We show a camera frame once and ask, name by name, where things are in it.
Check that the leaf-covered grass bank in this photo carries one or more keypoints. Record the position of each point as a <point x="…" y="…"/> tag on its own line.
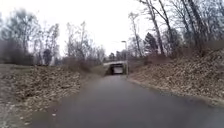
<point x="40" y="85"/>
<point x="186" y="75"/>

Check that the street lamp pole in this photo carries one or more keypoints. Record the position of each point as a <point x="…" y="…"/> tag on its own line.
<point x="126" y="56"/>

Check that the grey asphalt path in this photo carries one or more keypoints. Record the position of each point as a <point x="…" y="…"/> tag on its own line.
<point x="116" y="103"/>

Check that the concrete underpass tunnel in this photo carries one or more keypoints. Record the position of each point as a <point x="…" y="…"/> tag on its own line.
<point x="117" y="68"/>

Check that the row of bare trees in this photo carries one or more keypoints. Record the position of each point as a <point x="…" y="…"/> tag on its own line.
<point x="180" y="26"/>
<point x="36" y="43"/>

